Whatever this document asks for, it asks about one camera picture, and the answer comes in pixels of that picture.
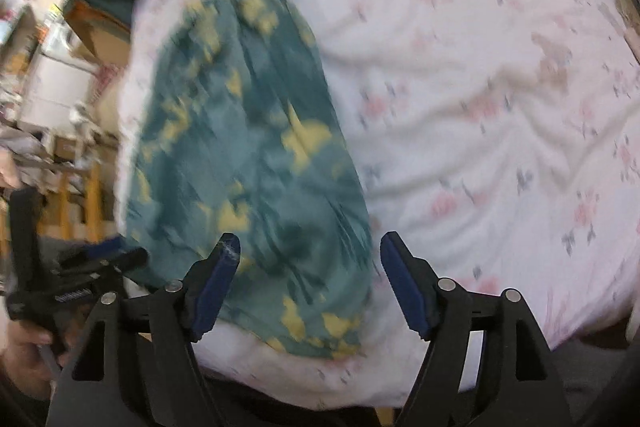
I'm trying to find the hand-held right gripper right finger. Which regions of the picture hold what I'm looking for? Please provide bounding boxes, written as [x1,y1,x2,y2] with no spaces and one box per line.
[380,231,574,427]

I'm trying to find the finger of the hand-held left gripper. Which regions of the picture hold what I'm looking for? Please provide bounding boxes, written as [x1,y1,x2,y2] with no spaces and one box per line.
[59,237,150,278]

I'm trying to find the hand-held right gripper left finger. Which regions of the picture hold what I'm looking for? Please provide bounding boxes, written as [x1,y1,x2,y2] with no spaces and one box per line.
[46,233,242,427]

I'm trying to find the teal yellow patterned pants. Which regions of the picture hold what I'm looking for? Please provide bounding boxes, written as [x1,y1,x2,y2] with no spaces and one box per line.
[122,0,375,361]

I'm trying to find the person's left hand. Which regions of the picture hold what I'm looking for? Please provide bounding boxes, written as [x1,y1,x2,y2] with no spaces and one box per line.
[0,317,66,400]

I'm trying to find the wooden shelf rack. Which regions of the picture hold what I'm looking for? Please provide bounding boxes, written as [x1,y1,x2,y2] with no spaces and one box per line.
[35,132,119,244]

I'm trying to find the white storage cabinet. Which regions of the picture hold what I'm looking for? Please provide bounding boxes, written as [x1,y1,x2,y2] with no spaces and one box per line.
[18,20,99,136]

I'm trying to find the white floral bed sheet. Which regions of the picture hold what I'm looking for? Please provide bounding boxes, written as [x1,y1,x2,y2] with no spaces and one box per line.
[114,0,640,410]

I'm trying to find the brown cardboard box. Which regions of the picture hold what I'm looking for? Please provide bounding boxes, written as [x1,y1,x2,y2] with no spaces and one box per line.
[63,0,135,68]

